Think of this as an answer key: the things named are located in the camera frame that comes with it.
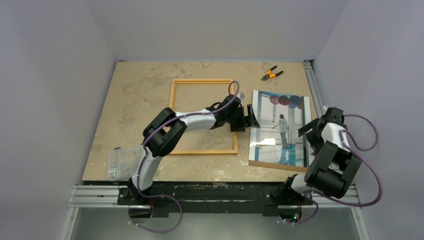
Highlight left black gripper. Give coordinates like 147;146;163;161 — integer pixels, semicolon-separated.
225;105;259;132

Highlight photo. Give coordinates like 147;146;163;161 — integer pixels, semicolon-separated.
248;90;312;172

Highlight orange wooden picture frame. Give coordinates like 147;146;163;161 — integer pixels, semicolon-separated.
168;78;239;157

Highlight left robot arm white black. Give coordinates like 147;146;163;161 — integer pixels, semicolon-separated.
127;93;260;205

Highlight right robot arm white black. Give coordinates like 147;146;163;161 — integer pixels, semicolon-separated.
278;107;362;204

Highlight orange black pliers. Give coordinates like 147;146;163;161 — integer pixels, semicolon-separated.
261;65;284;81

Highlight clear plastic screw box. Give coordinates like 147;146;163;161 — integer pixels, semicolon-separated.
106;145;144;182

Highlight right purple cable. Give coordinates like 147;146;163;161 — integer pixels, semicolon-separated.
278;114;384;226

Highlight purple cable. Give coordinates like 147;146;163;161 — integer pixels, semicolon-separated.
127;80;241;234
278;114;384;226

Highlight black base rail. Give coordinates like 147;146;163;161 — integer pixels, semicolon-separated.
117;181;313;219

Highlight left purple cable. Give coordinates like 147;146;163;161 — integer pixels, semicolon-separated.
127;80;241;234

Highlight aluminium extrusion rail front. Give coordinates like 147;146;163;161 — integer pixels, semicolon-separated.
68;185;126;208

